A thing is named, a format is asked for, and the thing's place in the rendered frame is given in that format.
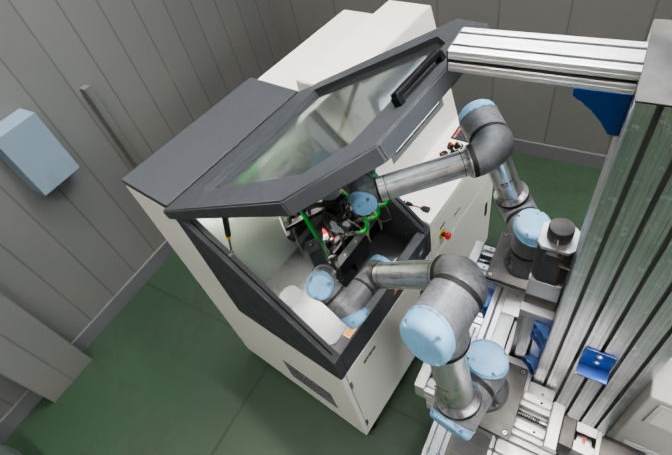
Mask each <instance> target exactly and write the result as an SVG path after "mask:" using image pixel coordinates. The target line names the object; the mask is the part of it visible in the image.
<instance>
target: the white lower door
mask: <svg viewBox="0 0 672 455"><path fill-rule="evenodd" d="M423 291H424V290H404V291H403V292H402V293H401V295H400V296H399V298H398V299H397V301H396V302H395V304H394V305H393V307H392V308H391V310H390V311H389V312H388V314H387V315H386V317H385V318H384V320H383V321H382V323H381V324H380V326H379V327H378V328H377V330H376V331H375V333H374V334H373V336H372V337H371V339H370V340H369V342H368V343H367V345H366V346H365V347H364V349H363V350H362V352H361V353H360V355H359V356H358V358H357V359H356V361H355V362H354V363H353V365H352V366H351V368H350V369H349V371H348V372H347V374H346V375H345V376H346V379H347V381H348V383H349V386H350V388H351V390H352V393H353V395H354V397H355V400H356V402H357V404H358V406H359V409H360V411H361V413H362V416H363V418H364V420H365V423H366V425H367V427H368V428H369V427H370V426H371V424H372V422H373V421H374V419H375V418H376V416H377V414H378V413H379V411H380V409H381V408H382V406H383V405H384V403H385V401H386V400H387V398H388V396H389V395H390V393H391V392H392V390H393V388H394V387H395V385H396V384H397V382H398V380H399V379H400V377H401V375H402V374H403V372H404V371H405V369H406V367H407V366H408V364H409V362H410V361H411V359H412V358H413V356H414V354H413V353H412V352H411V351H410V350H409V347H408V346H406V345H405V344H404V342H403V340H402V338H401V335H400V324H401V322H402V320H403V319H404V316H405V314H406V312H407V311H408V310H409V309H410V308H411V307H412V306H413V305H414V303H415V302H416V300H417V299H418V298H419V296H420V295H421V294H422V292H423Z"/></svg>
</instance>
